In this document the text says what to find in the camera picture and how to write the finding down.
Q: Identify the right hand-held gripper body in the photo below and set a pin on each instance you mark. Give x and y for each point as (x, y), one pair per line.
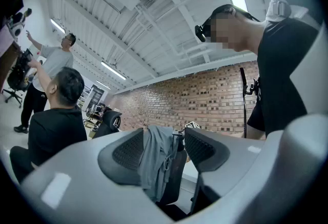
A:
(192, 125)

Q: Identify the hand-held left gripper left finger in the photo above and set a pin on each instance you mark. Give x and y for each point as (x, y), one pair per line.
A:
(89, 192)

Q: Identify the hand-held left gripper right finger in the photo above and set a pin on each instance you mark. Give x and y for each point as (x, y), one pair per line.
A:
(243, 166)

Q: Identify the grey garment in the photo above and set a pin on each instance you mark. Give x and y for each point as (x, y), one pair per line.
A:
(153, 156)

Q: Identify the black coat rack stand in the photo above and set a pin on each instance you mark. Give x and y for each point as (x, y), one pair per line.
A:
(243, 105)

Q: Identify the person's right forearm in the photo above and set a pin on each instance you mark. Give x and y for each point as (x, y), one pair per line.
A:
(255, 132)

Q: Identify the black mesh office chair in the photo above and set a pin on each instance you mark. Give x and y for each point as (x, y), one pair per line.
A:
(176, 176)

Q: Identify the person's black shirt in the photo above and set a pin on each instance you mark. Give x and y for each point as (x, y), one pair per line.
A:
(279, 77)

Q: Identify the white storage shelf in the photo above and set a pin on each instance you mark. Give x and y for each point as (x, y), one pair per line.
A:
(85, 94)

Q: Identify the person's head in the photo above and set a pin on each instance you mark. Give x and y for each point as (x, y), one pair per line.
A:
(246, 36)

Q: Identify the person's white harness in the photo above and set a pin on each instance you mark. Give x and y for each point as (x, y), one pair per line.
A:
(279, 10)

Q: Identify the brown wooden panel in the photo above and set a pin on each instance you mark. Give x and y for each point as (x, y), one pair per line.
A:
(7, 69)

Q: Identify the white and black device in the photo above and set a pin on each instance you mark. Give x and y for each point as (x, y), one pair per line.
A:
(17, 29)

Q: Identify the black head-worn camera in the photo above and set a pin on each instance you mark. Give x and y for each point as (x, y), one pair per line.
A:
(201, 32)

